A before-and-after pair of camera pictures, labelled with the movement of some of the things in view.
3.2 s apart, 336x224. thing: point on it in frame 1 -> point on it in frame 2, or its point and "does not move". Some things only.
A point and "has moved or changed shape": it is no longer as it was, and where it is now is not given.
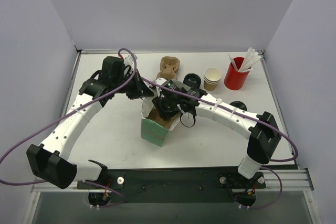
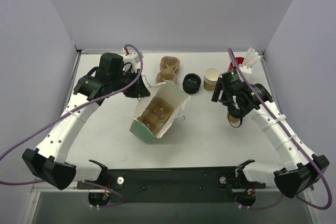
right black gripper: x=163 y=106 -> x=219 y=92
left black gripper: x=142 y=87 does not move
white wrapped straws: x=251 y=58 does not move
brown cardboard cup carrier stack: x=169 y=66 does not move
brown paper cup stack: x=211 y=76 does not move
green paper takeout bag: x=154 y=131 has moved or changed shape
